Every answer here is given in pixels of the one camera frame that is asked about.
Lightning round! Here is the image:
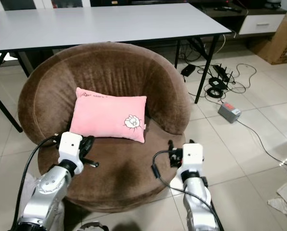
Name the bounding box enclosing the pink pillow with cartoon print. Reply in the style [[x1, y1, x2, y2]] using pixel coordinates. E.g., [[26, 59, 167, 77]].
[[69, 87, 148, 144]]

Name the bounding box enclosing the brown round velvet sofa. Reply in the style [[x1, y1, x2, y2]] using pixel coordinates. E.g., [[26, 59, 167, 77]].
[[17, 42, 186, 212]]

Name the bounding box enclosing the dark robot foot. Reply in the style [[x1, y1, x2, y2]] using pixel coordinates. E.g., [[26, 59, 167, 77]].
[[80, 220, 110, 231]]

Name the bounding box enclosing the grey power box red label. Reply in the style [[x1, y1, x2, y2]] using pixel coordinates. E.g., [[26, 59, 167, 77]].
[[218, 102, 241, 124]]

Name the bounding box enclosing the black power adapter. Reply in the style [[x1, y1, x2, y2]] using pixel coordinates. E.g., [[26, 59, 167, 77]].
[[180, 64, 196, 77]]

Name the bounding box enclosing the black router with antennas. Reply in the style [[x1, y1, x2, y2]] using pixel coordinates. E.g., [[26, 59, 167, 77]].
[[210, 63, 235, 83]]

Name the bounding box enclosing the crumpled white newspaper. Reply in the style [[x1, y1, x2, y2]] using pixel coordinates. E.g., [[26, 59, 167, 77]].
[[267, 180, 287, 218]]

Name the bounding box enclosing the white table with black legs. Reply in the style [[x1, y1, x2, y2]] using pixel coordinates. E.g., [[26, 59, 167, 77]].
[[0, 2, 233, 133]]

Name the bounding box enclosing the dark wooden media cabinet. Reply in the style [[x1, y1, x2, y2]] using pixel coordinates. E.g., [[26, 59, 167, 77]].
[[189, 0, 287, 50]]

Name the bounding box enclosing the brown cardboard box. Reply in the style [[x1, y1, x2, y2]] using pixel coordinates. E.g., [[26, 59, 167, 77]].
[[248, 14, 287, 65]]

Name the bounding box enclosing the black remote control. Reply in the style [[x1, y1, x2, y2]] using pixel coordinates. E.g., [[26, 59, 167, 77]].
[[214, 5, 242, 13]]

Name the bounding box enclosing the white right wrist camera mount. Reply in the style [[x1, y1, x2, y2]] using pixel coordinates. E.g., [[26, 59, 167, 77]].
[[182, 143, 204, 175]]

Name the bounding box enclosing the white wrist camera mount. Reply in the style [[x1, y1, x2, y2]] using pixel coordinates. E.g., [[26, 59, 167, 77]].
[[182, 143, 204, 175], [59, 132, 84, 162]]

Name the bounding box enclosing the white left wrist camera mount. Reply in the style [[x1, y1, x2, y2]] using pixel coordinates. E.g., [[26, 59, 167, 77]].
[[59, 132, 84, 162]]

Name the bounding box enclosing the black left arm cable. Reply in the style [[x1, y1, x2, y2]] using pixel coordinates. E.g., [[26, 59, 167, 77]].
[[20, 136, 62, 231]]

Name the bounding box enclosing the coiled black cable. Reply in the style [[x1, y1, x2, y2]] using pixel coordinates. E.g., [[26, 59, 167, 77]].
[[205, 77, 226, 100]]

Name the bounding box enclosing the thin grey floor cable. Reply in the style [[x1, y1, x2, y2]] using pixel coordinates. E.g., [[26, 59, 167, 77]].
[[236, 119, 287, 167]]

